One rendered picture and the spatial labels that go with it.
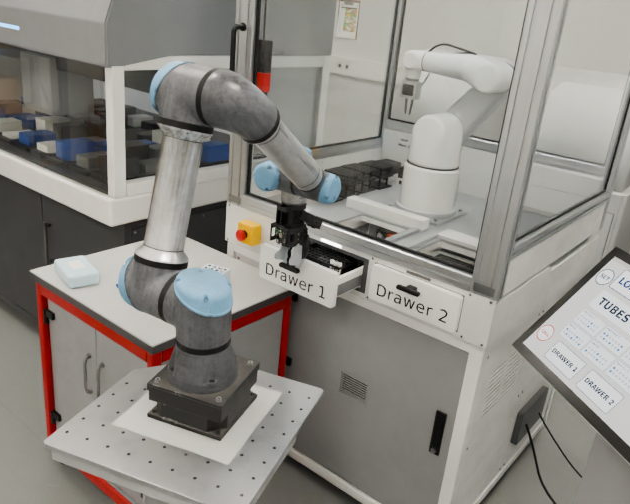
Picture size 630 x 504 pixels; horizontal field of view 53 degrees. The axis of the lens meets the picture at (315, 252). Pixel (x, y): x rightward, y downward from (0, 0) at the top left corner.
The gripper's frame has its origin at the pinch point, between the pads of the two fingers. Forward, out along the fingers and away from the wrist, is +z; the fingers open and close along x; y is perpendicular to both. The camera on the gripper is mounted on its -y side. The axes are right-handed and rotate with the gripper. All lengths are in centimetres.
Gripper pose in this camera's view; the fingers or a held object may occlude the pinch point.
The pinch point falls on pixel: (293, 266)
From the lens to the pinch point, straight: 184.0
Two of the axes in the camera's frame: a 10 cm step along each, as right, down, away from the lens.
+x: 7.7, 3.0, -5.6
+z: -1.0, 9.3, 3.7
